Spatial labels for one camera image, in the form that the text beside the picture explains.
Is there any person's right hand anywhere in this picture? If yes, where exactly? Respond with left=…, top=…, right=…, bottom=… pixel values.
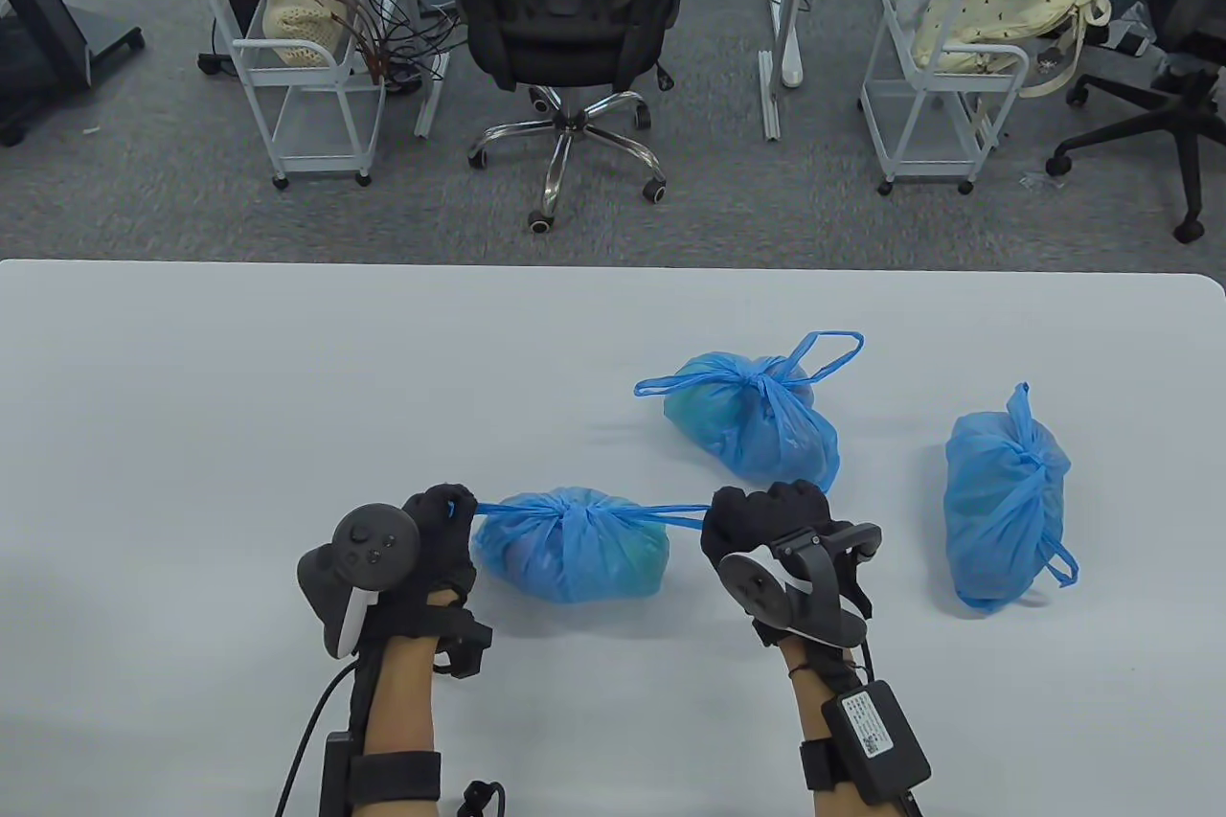
left=699, top=482, right=834, bottom=577

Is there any person's left hand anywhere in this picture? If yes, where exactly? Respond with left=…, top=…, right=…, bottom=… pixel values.
left=369, top=484, right=478, bottom=642

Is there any blue plastic bag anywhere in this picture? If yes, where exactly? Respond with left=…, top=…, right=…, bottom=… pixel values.
left=469, top=487, right=715, bottom=605
left=633, top=330, right=865, bottom=494
left=943, top=382, right=1080, bottom=614

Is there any person's right forearm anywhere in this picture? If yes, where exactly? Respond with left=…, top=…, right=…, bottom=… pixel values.
left=781, top=640, right=863, bottom=817

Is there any person's left forearm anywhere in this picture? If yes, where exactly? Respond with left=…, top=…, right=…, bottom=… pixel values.
left=362, top=635, right=440, bottom=760

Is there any cream knitted bag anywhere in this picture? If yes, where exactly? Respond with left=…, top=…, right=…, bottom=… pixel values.
left=261, top=0, right=384, bottom=85

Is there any cream fabric bag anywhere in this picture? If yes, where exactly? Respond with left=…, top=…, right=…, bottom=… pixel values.
left=908, top=0, right=1114, bottom=98

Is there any plain black battery box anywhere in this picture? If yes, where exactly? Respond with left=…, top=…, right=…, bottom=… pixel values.
left=321, top=731, right=357, bottom=817

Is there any black battery box white label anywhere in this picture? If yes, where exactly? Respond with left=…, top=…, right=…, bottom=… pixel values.
left=822, top=680, right=933, bottom=806

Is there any white metal cart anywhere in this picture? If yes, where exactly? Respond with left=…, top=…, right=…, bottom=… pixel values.
left=199, top=0, right=387, bottom=191
left=857, top=0, right=1033, bottom=197

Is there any black mesh office chair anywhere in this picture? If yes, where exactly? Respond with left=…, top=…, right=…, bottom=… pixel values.
left=439, top=0, right=692, bottom=236

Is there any black rolling stand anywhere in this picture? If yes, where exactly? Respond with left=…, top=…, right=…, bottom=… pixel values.
left=0, top=0, right=147, bottom=149

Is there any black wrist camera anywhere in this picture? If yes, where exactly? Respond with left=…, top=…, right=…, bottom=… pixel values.
left=431, top=611, right=495, bottom=681

